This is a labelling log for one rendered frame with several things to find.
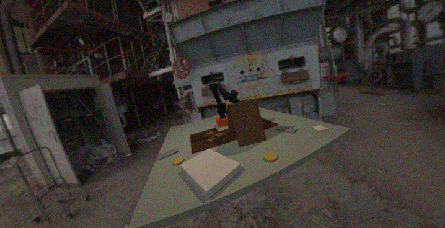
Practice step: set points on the yellow flat disc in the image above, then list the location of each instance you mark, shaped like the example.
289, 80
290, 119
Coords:
178, 161
270, 156

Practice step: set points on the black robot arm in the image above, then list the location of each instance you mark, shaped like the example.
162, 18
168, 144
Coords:
232, 97

